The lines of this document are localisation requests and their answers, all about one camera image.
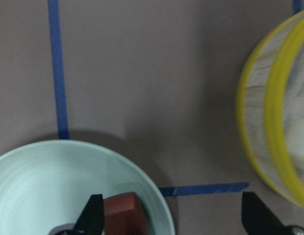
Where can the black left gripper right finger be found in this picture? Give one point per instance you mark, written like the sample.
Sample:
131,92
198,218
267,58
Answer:
257,218

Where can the yellow lower steamer layer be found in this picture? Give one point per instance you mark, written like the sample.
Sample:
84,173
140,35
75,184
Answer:
270,96

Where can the white steamed bun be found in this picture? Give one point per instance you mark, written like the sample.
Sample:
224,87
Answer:
295,138

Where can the brown bun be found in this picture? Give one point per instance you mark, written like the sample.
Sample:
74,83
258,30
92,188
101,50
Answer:
124,215

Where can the light green plate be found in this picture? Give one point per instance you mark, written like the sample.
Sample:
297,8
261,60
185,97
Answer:
44,186

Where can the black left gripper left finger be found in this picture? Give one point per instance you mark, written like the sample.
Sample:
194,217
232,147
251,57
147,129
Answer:
91,219

